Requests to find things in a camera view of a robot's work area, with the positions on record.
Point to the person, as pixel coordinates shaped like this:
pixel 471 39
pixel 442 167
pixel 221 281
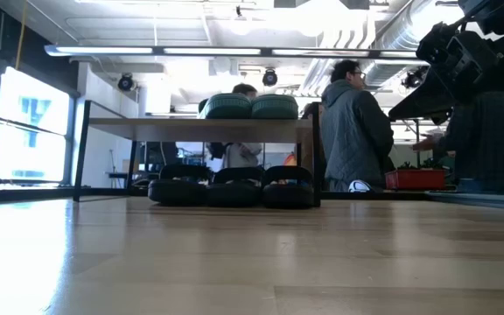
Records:
pixel 492 140
pixel 352 131
pixel 243 155

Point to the long ceiling light bar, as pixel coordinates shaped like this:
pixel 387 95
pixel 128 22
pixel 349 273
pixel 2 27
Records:
pixel 103 50

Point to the silver ventilation duct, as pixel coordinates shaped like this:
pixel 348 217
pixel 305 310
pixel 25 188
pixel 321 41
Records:
pixel 401 30

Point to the small green plants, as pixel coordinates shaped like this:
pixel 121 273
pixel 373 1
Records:
pixel 407 166

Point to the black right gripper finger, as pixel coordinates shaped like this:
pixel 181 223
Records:
pixel 431 100

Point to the red planter box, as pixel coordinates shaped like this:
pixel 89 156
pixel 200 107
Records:
pixel 414 179

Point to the black ceiling spot lamp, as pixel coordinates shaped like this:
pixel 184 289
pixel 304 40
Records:
pixel 270 77
pixel 414 79
pixel 126 82

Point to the wooden shelf with black frame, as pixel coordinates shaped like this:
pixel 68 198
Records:
pixel 191 130

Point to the large window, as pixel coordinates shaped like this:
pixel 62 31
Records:
pixel 33 109

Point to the white and black helmet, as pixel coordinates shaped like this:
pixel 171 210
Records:
pixel 359 186

